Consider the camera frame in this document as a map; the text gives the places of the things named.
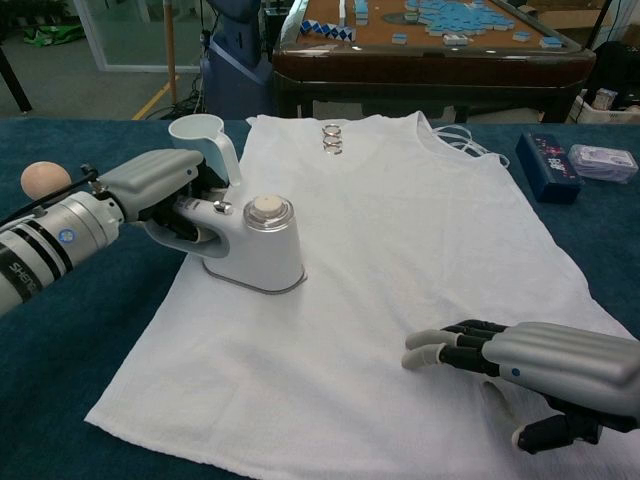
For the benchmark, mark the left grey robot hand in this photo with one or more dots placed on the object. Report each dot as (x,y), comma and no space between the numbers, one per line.
(150,180)

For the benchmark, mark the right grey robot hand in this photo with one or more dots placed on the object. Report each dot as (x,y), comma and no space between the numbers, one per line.
(560,355)

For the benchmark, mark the white handheld steam iron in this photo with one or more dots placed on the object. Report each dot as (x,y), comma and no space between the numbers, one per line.
(265,255)

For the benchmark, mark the white plastic measuring cup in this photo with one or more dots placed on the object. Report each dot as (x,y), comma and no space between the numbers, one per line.
(200,135)

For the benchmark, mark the beige egg-shaped ball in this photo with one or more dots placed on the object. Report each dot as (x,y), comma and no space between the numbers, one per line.
(44,179)

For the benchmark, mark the wooden pole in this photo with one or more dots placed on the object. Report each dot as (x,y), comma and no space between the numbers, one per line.
(171,50)

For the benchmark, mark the blue machine body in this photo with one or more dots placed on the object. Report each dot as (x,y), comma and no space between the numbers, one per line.
(235,75)

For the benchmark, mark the white framed glass panel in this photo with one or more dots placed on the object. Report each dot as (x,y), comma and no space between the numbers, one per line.
(135,30)

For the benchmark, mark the black table leg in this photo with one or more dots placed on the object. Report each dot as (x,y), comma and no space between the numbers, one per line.
(15,80)

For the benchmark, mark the green bag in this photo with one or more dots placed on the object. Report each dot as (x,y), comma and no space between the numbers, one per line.
(50,36)

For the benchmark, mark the dark blue rectangular box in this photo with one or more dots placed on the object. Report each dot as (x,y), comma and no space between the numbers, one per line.
(550,170)

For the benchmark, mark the dark blue carpeted table surface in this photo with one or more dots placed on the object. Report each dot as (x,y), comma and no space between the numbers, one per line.
(75,360)

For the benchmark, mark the clear purple tissue pack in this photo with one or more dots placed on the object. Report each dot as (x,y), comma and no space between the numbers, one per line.
(605,162)

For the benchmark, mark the white sleeveless garment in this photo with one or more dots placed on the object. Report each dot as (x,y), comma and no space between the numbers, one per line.
(350,325)

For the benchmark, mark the blue white snake puzzle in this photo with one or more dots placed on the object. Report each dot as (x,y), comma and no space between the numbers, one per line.
(325,29)

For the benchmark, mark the white storage basket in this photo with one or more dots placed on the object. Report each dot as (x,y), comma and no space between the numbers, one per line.
(600,116)

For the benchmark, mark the blue mahjong tile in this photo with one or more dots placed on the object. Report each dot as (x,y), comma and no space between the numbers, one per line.
(456,40)
(401,39)
(521,36)
(550,43)

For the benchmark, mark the brown mahjong table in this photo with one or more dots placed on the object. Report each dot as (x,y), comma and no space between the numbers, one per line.
(425,70)

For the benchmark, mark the pile of blue mahjong tiles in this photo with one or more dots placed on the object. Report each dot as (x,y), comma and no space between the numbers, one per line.
(450,17)

